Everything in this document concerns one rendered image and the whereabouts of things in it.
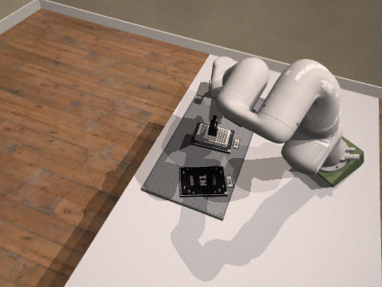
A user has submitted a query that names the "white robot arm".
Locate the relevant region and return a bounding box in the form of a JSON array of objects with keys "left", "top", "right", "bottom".
[{"left": 194, "top": 56, "right": 359, "bottom": 175}]

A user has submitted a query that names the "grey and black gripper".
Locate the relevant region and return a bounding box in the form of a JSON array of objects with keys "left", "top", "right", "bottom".
[{"left": 208, "top": 98, "right": 224, "bottom": 136}]

